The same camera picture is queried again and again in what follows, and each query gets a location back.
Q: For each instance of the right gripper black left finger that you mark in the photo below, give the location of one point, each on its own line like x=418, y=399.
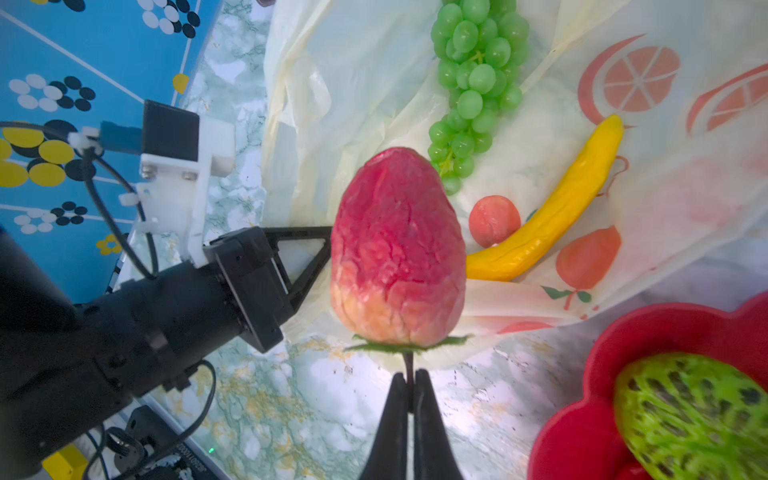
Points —
x=389, y=453

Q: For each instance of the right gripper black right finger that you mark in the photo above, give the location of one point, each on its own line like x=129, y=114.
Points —
x=433, y=456

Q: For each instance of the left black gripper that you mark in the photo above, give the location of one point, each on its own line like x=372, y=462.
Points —
x=153, y=332

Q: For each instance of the fake red strawberry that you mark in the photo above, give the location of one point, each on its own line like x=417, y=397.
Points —
x=398, y=259

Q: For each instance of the fake green custard apple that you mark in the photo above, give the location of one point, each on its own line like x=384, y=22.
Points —
x=688, y=416

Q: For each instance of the fake green grapes bunch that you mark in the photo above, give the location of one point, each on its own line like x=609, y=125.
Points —
x=481, y=46

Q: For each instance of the translucent yellowish plastic bag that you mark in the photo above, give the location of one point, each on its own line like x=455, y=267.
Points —
x=348, y=79

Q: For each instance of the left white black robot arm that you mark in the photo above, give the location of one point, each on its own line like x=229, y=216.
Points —
x=65, y=367

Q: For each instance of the fake yellow banana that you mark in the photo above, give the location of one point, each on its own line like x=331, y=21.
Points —
x=581, y=183

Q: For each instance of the red flower-shaped plate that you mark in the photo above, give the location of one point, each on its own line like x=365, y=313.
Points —
x=582, y=441

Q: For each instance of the yellow block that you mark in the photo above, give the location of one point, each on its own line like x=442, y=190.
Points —
x=69, y=463

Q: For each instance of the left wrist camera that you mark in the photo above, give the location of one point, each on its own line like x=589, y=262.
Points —
x=179, y=153

